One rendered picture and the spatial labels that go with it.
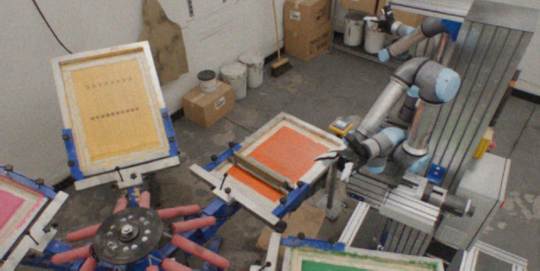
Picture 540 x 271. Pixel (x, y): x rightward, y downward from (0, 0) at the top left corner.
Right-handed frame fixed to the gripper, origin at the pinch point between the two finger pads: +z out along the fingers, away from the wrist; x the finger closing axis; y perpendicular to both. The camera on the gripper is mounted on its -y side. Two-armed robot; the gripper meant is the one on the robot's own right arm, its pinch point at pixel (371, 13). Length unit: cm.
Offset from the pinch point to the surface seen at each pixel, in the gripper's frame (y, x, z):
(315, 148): 64, -66, -21
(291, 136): 63, -72, -2
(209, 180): 45, -140, -15
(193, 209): 38, -158, -34
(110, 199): 140, -212, 110
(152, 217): 13, -176, -46
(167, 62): 79, -98, 185
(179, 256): 43, -175, -51
